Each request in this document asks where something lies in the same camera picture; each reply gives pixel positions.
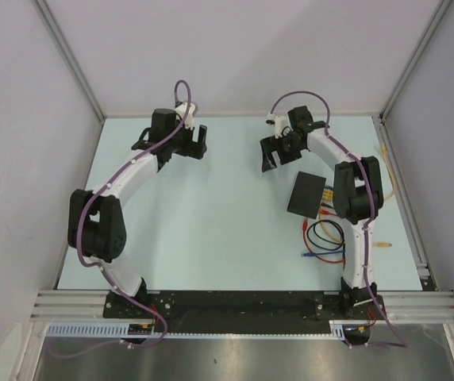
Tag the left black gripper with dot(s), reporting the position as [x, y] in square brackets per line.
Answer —
[195, 149]

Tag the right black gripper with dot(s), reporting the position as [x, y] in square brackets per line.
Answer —
[271, 144]

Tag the black network switch box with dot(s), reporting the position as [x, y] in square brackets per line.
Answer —
[306, 195]

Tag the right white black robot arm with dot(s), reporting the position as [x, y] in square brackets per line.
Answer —
[357, 196]

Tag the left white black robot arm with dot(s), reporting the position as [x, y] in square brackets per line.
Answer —
[96, 224]

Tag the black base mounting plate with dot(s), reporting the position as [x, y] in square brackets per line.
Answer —
[258, 312]

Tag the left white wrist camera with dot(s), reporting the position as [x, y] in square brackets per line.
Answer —
[185, 112]

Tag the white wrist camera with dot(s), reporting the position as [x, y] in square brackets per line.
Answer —
[280, 125]
[185, 112]

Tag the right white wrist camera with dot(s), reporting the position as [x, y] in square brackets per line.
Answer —
[280, 125]

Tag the aluminium right frame rail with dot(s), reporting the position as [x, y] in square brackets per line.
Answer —
[421, 260]

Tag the aluminium frame rail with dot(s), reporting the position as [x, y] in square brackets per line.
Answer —
[410, 307]
[421, 260]

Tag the aluminium left corner post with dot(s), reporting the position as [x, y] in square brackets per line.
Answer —
[59, 39]

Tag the aluminium corner post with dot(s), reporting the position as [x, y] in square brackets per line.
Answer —
[59, 39]
[417, 54]

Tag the aluminium front frame rail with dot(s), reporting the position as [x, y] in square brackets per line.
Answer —
[410, 307]

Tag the grey slotted cable duct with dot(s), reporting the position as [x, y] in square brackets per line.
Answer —
[118, 330]

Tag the aluminium right corner post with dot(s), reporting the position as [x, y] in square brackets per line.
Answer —
[417, 54]

